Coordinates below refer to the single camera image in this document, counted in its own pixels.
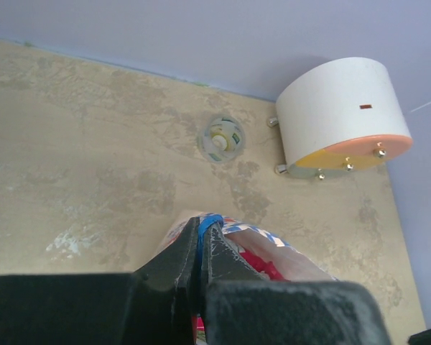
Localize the checkered paper bag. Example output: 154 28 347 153
155 211 337 282

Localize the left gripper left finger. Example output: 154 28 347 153
129 218 200 344

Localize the white mini drawer cabinet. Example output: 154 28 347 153
268 57 413 180

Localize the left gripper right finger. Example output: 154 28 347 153
200 224 273 344

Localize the pink REAL crisps bag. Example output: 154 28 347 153
240 251 285 281

